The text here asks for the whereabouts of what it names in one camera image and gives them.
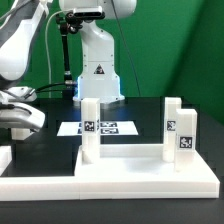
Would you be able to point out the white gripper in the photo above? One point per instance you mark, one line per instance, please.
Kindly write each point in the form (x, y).
(20, 115)

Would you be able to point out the white desk tabletop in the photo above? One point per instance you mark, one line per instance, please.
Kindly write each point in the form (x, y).
(137, 170)

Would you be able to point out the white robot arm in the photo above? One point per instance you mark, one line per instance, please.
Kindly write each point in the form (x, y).
(17, 32)

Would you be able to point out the sheet of fiducial markers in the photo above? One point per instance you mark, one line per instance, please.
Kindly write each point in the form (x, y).
(106, 128)

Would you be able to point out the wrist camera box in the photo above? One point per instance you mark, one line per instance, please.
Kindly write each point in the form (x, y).
(20, 94)

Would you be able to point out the white U-shaped fixture frame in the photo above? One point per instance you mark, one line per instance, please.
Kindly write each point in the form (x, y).
(40, 188)

